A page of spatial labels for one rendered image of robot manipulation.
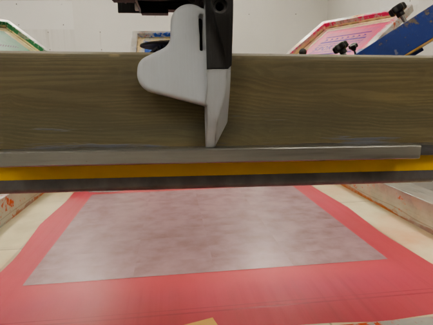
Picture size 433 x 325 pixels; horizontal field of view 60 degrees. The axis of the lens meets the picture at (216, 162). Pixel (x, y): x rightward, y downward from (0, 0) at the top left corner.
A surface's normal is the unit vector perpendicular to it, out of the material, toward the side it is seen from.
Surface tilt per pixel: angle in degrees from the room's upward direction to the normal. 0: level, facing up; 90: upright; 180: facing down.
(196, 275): 0
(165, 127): 90
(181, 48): 83
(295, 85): 90
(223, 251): 0
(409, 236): 0
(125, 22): 90
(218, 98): 103
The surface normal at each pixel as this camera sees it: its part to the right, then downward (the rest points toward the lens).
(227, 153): 0.11, 0.18
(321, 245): -0.02, -0.98
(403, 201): -0.99, 0.04
